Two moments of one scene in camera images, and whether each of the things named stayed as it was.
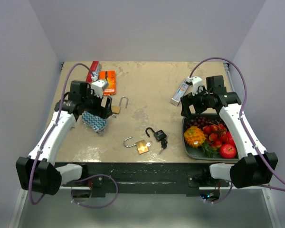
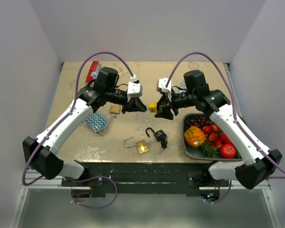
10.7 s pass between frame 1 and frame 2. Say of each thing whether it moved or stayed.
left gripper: moved
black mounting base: stayed
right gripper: moved
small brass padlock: stayed
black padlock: stayed
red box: stayed
